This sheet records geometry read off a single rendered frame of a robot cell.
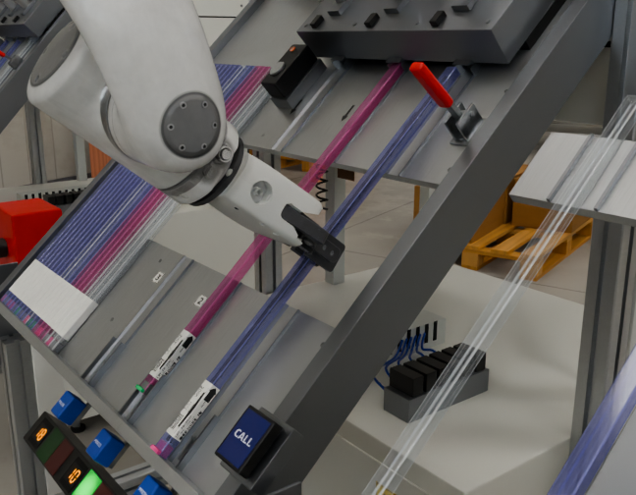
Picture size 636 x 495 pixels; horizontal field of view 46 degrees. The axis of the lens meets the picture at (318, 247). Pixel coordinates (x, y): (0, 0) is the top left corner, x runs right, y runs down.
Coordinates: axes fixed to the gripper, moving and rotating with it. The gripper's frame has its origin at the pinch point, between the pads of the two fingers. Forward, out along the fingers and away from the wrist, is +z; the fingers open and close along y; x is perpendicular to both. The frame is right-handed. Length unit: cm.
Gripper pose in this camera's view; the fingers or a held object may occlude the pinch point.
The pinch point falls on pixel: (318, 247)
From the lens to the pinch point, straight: 75.8
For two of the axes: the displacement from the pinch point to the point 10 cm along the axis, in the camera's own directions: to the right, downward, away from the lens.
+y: -6.1, -2.2, 7.6
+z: 6.3, 4.6, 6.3
